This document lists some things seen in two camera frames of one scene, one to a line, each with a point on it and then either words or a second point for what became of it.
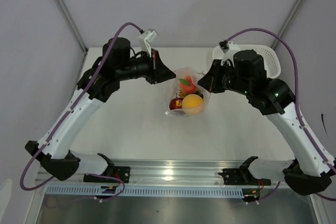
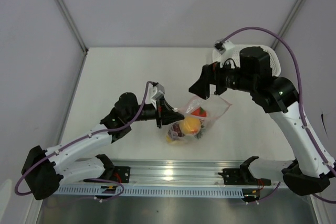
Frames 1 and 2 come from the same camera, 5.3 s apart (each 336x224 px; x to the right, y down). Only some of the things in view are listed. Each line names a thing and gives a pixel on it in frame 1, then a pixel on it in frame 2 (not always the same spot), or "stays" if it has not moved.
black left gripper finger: (160, 72) → (165, 114)
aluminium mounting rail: (186, 172) stays
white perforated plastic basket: (267, 53) stays
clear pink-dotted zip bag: (184, 96) → (199, 114)
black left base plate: (122, 173) stays
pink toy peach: (187, 86) → (199, 112)
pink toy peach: (192, 104) → (190, 125)
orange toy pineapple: (180, 94) → (201, 130)
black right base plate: (242, 176) stays
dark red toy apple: (176, 103) → (176, 128)
